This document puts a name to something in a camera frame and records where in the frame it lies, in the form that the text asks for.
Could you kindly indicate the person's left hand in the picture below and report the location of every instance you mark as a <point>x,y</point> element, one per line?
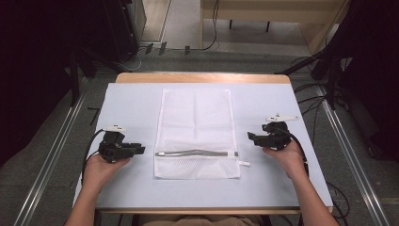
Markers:
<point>102,169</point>

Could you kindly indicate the metal floor rail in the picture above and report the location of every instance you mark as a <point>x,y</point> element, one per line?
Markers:
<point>351,157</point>
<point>47,163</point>

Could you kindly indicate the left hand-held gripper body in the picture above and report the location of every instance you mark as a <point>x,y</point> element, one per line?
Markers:
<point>116,148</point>

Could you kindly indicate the black cabinet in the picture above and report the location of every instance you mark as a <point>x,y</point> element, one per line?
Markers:
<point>125,28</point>

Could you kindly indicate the light blue table mat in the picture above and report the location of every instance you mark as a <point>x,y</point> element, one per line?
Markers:
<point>131,109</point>

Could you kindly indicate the person's right hand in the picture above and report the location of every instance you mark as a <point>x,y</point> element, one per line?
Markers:
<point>287,160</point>

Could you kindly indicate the black curtain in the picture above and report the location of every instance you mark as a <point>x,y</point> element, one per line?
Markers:
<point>373,62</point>
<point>34,69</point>

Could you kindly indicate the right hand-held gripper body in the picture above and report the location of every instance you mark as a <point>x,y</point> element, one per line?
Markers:
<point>276,138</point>

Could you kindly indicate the wooden table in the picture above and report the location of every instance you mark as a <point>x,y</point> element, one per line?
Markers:
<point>200,77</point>

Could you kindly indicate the white mesh laundry bag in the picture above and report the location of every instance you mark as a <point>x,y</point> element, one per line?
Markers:
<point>196,125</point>

